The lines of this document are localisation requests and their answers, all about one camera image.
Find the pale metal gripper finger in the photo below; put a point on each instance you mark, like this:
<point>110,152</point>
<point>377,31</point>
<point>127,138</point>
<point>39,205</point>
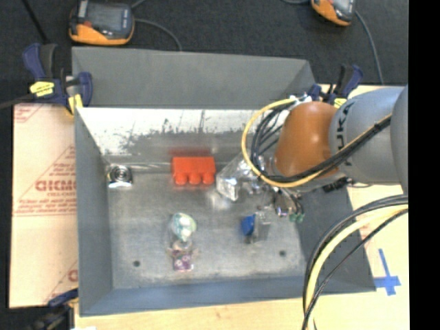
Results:
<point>264,230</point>

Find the small blue object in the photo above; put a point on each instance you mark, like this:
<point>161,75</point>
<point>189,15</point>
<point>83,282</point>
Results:
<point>248,225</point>

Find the clear plastic block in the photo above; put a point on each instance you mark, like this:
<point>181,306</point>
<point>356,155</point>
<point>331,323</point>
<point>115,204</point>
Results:
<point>231,181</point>

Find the grey metal bin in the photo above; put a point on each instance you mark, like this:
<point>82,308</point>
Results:
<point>206,218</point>

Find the red toy brick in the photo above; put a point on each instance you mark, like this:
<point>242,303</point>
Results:
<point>193,169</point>

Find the shiny round metal cup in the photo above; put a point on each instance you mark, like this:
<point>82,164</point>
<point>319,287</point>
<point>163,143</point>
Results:
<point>119,176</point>

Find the brown cardboard board red print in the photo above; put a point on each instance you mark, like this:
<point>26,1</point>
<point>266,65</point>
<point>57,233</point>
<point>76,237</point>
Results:
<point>41,184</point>

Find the black cylinder on white bracket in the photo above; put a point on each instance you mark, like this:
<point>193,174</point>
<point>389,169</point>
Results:
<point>336,185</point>

